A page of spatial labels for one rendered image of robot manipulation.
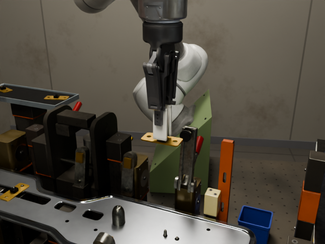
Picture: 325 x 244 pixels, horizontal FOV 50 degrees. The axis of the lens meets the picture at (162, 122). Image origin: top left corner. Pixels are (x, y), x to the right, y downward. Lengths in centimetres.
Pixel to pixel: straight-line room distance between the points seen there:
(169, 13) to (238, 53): 270
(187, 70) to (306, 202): 84
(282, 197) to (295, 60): 199
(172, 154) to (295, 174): 64
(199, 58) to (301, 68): 195
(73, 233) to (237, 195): 85
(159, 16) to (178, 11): 3
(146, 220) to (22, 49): 303
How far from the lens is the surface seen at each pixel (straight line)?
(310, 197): 88
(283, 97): 348
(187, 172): 93
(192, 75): 156
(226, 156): 88
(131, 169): 100
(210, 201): 91
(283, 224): 145
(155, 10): 63
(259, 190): 162
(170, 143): 72
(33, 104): 129
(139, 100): 154
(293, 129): 362
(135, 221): 92
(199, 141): 99
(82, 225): 92
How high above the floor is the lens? 157
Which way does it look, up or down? 23 degrees down
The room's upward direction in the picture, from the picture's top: straight up
